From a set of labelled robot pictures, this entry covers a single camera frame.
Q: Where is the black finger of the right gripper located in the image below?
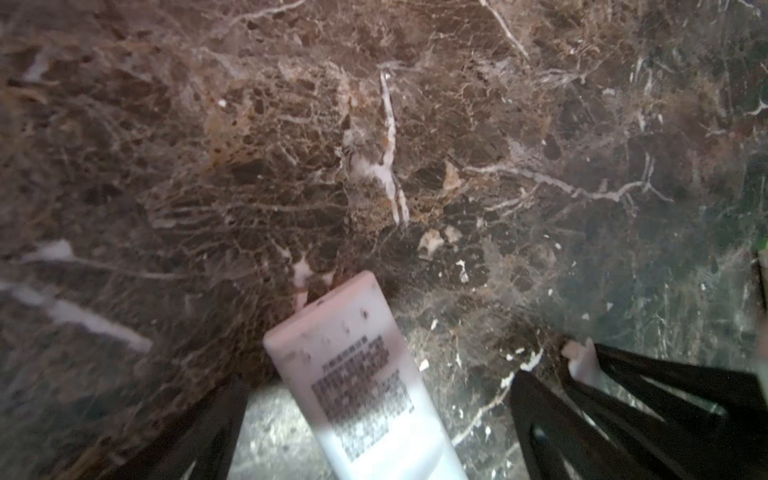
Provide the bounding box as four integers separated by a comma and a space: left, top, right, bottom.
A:
595, 344, 767, 479

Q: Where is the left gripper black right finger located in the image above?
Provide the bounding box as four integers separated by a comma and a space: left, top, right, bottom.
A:
509, 371, 672, 479

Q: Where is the small white battery door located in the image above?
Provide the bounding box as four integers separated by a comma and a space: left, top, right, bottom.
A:
561, 338, 602, 389

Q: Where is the white remote control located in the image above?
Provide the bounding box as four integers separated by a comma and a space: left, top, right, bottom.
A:
263, 271, 466, 479

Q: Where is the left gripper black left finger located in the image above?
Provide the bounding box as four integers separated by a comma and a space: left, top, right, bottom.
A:
105, 374, 249, 479

